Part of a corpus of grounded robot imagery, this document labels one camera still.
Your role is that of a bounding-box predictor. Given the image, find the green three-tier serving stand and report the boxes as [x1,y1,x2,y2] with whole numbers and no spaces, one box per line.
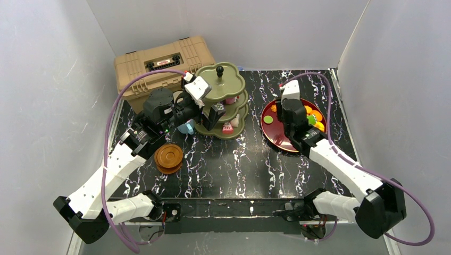
[195,62,249,140]

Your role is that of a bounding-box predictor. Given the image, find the red layered cake square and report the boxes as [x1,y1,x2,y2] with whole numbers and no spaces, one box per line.
[224,96,238,105]

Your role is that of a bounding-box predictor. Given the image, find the white sugared cake piece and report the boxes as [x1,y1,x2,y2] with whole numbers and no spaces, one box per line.
[230,114,240,128]

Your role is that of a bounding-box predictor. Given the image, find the pink sprinkled cake slice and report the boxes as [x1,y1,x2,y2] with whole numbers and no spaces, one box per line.
[222,122,234,135]

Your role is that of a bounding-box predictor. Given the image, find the red round lacquer tray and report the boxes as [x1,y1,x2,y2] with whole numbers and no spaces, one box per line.
[261,98,327,152]

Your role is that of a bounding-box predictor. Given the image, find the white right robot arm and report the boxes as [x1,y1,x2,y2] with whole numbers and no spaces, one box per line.
[275,99,407,239]

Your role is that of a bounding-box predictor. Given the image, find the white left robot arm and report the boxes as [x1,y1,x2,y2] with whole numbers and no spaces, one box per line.
[53,89,225,244]

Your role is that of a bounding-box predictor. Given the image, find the green cube sweet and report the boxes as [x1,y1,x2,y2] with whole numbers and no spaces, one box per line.
[307,115,317,126]

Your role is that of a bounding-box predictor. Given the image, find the green macaron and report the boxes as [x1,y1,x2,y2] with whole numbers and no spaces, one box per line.
[263,115,273,125]

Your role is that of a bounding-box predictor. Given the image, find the blue mug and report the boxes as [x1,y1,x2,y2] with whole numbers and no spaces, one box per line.
[177,119,195,135]

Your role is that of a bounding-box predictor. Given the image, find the stacked brown wooden coasters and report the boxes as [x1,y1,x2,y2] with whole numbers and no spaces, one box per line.
[154,144,183,175]

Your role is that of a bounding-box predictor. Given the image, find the tan plastic toolbox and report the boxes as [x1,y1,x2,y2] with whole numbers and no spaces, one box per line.
[113,36,215,113]

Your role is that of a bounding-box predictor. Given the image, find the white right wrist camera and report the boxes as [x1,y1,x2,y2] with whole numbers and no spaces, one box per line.
[279,80,300,101]

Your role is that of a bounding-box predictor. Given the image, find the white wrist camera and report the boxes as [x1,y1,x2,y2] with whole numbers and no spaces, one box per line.
[279,80,300,101]
[182,71,212,108]

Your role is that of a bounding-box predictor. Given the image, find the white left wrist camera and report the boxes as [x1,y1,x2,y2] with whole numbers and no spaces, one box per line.
[182,71,212,108]

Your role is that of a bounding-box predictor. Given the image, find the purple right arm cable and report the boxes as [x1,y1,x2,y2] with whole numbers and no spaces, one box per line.
[280,72,436,247]

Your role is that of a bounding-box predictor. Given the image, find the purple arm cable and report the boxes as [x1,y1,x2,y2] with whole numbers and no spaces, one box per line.
[280,72,436,247]
[100,69,193,254]

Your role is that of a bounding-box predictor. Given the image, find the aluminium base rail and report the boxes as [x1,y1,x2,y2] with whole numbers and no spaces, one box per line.
[66,199,403,255]

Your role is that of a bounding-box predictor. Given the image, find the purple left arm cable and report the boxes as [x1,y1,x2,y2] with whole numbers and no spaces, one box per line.
[100,69,193,254]

